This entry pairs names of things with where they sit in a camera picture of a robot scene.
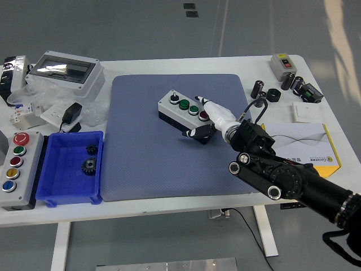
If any metal under-table bracket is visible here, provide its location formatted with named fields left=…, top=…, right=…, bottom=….
left=208, top=208, right=231, bottom=220

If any white wall socket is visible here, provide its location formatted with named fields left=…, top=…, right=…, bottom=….
left=40, top=104, right=81, bottom=132

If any black power adapter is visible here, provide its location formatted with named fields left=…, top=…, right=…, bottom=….
left=58, top=102, right=83, bottom=133

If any white table leg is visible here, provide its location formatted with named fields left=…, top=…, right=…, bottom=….
left=50, top=222, right=71, bottom=271
left=253, top=205, right=279, bottom=257

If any blue-grey table mat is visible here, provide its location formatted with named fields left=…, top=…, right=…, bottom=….
left=100, top=73, right=259, bottom=203

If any clear plastic bag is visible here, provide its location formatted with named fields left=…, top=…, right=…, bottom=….
left=7, top=76, right=109, bottom=128

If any blue plastic bin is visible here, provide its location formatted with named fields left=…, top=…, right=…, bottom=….
left=36, top=130, right=104, bottom=208

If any large black bevel gear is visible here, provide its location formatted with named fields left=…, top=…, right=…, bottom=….
left=81, top=158, right=98, bottom=177

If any grey five-button control box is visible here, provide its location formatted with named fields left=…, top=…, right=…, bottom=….
left=0, top=131, right=45, bottom=212

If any white wall switch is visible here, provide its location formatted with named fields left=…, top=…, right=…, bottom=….
left=292, top=101, right=324, bottom=124

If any grey distribution box clear lid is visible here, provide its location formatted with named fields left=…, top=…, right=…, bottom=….
left=25, top=50, right=106, bottom=99

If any black floor cable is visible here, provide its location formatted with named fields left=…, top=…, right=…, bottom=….
left=224, top=208, right=274, bottom=271

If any black and white packaged box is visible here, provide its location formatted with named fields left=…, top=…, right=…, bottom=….
left=0, top=55, right=32, bottom=106

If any white and yellow cardboard box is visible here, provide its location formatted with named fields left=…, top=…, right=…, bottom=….
left=261, top=123, right=342, bottom=178

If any grey four-button control box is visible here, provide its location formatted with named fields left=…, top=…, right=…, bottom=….
left=157, top=89, right=217, bottom=145

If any dark cylindrical capacitor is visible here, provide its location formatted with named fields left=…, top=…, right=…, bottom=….
left=250, top=80, right=265, bottom=99
left=290, top=76, right=305, bottom=93
left=253, top=90, right=268, bottom=108
left=280, top=72, right=296, bottom=91

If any black hex nut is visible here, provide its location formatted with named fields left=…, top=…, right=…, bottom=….
left=266, top=88, right=281, bottom=103

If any grey two-button switch box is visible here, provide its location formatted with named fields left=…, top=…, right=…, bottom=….
left=269, top=53, right=297, bottom=82

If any black table control panel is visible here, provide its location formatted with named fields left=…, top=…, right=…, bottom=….
left=280, top=202, right=305, bottom=210

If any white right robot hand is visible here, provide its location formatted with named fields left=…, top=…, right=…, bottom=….
left=182, top=95, right=240, bottom=139

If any black module green terminal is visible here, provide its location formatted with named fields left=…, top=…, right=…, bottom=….
left=294, top=82, right=324, bottom=104

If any silver metal plate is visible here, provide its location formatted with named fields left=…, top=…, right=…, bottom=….
left=95, top=257, right=238, bottom=271

